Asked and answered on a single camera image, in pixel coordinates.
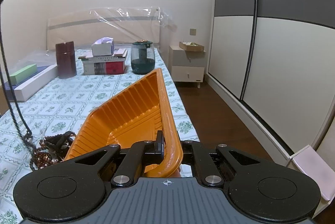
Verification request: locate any plastic wrapped headboard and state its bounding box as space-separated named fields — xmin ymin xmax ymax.
xmin=1 ymin=6 xmax=174 ymax=70

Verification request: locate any white bedside cabinet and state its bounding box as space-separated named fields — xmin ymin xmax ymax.
xmin=168 ymin=46 xmax=207 ymax=89

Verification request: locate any sliding wardrobe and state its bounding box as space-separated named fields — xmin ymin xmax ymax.
xmin=207 ymin=0 xmax=334 ymax=164

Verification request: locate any dark bead necklace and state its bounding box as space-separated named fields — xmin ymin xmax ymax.
xmin=0 ymin=0 xmax=36 ymax=172

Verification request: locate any floral tablecloth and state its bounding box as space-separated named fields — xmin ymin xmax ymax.
xmin=0 ymin=46 xmax=201 ymax=224

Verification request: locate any dark brown cylindrical canister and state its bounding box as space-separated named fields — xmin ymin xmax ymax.
xmin=55 ymin=41 xmax=77 ymax=79

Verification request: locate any orange plastic tray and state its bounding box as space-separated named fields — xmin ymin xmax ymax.
xmin=65 ymin=68 xmax=183 ymax=178

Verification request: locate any wooden tray on cabinet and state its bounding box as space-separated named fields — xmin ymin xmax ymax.
xmin=179 ymin=42 xmax=204 ymax=52

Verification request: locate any white chair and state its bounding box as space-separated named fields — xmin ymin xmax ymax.
xmin=286 ymin=145 xmax=335 ymax=218

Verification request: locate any white tissue box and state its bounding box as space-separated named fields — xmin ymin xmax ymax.
xmin=91 ymin=37 xmax=114 ymax=56

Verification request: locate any green box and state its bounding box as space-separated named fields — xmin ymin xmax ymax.
xmin=9 ymin=64 xmax=37 ymax=85

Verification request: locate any wall socket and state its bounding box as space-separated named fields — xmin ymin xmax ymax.
xmin=190 ymin=29 xmax=196 ymax=36

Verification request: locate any white and blue long box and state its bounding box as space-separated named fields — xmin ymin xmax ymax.
xmin=12 ymin=64 xmax=58 ymax=102

